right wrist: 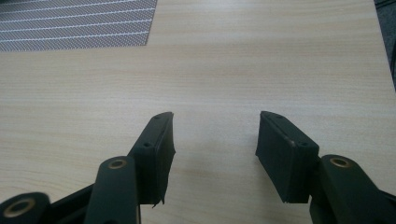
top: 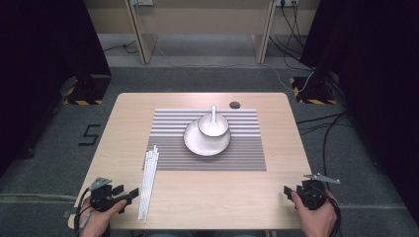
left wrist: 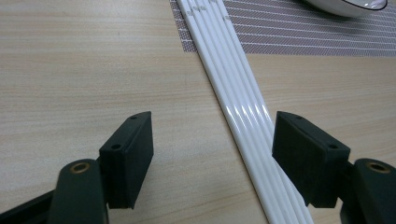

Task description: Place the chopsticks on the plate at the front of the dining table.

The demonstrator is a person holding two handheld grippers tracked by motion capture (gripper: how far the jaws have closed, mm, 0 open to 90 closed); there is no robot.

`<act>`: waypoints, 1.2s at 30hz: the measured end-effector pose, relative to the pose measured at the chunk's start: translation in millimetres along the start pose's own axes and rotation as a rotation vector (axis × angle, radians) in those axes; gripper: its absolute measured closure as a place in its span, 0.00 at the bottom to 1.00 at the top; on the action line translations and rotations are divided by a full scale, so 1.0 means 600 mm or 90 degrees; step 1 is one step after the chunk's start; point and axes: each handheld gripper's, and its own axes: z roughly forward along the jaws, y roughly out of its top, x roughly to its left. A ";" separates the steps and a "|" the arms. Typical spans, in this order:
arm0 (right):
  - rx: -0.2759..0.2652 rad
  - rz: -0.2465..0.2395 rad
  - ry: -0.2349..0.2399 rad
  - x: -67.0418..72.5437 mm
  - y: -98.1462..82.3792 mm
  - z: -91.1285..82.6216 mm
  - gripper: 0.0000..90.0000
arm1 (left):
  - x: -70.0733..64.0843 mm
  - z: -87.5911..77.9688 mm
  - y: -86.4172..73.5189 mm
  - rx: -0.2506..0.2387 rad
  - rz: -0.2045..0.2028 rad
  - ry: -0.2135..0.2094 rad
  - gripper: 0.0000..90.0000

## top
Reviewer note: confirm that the dark curtain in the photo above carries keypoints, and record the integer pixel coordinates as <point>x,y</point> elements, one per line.
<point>375,82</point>
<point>39,65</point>

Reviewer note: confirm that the black base with hazard tape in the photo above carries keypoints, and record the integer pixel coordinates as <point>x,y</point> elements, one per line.
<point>89,92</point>
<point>313,95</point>

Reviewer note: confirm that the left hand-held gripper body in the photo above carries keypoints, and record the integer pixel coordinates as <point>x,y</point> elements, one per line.
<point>100,197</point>

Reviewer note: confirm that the white power strip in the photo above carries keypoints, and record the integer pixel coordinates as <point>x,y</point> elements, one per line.
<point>142,2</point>

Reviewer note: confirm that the white wall socket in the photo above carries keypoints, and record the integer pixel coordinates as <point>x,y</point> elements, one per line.
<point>287,2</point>

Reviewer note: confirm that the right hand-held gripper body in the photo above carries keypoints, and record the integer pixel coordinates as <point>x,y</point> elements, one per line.
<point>314,194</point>

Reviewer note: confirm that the white round plate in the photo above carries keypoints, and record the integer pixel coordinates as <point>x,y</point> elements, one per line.
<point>202,146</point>

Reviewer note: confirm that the dark round table grommet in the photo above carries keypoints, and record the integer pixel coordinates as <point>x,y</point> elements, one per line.
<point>234,105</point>

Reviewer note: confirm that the grey striped placemat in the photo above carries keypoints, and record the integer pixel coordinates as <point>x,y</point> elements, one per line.
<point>164,158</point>

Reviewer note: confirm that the bundle of white chopsticks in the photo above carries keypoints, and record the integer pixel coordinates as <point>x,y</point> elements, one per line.
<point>148,184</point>

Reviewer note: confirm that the light wooden desk frame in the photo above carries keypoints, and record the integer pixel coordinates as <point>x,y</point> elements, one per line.
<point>145,42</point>

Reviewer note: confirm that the person's left hand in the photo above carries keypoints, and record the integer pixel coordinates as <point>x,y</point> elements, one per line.
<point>95,222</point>

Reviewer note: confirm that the person's right hand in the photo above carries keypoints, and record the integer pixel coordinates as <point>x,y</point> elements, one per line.
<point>318,222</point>

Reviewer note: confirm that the white bowl with dark rim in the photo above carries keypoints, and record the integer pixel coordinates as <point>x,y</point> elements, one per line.
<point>224,123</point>

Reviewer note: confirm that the white ceramic soup spoon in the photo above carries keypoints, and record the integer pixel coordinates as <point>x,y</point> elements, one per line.
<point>213,123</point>

